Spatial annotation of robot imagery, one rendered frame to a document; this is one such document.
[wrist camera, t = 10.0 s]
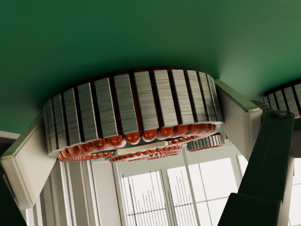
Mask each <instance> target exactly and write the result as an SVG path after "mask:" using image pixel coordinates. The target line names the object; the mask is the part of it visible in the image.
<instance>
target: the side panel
mask: <svg viewBox="0 0 301 226"><path fill-rule="evenodd" d="M82 169H83V176H84V182H85V189H86V198H87V205H88V212H89V218H90V226H129V222H128V217H127V211H126V205H125V198H124V192H123V186H122V180H121V174H120V167H119V162H115V163H110V162H109V161H106V160H105V159H104V158H99V159H96V160H88V161H82Z"/></svg>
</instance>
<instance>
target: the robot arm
mask: <svg viewBox="0 0 301 226"><path fill-rule="evenodd" d="M214 82H215V86H216V90H217V94H218V99H219V103H220V107H221V111H222V115H223V119H224V124H223V125H222V126H221V127H220V128H221V129H222V130H223V131H224V133H225V134H226V135H227V136H228V138H229V139H230V140H231V141H232V143H233V144H234V145H235V146H236V148H237V149H238V150H239V152H240V153H241V154H242V155H243V157H244V158H245V159H246V160H247V161H248V165H247V167H246V170H245V173H244V175H243V178H242V181H241V184H240V186H239V189H238V192H237V193H235V192H231V193H230V195H229V197H228V200H227V202H226V205H225V207H224V210H223V212H222V215H221V217H220V220H219V222H218V225H217V226H288V220H289V211H290V202H291V193H292V181H293V176H294V165H295V158H301V119H296V118H295V115H294V113H292V112H290V111H285V110H276V111H275V110H273V109H272V108H270V107H268V106H267V105H265V104H264V103H263V102H261V101H257V100H248V99H247V98H245V97H244V96H242V95H241V94H240V93H238V92H237V91H235V90H234V89H232V88H231V87H230V86H228V85H227V84H225V83H224V82H223V81H221V80H220V79H214ZM56 160H57V157H49V156H48V152H47V142H46V133H45V125H44V118H43V111H42V112H41V113H40V114H39V115H38V116H37V117H36V118H35V119H34V120H33V122H32V123H31V124H30V125H29V126H28V127H27V128H26V129H25V131H24V132H23V133H22V134H21V135H20V136H19V137H18V138H17V140H16V141H15V142H14V143H13V144H12V145H11V146H10V147H9V148H8V149H7V150H5V151H4V152H3V153H2V154H1V156H0V226H27V224H26V222H25V220H24V218H23V216H22V214H21V212H20V210H19V209H22V210H24V209H30V208H33V206H34V205H35V203H36V200H37V198H38V196H39V194H40V192H41V190H42V188H43V186H44V184H45V182H46V180H47V178H48V176H49V174H50V171H51V170H52V168H53V166H54V163H55V161H56ZM14 199H15V200H16V202H15V200H14ZM16 203H17V204H16Z"/></svg>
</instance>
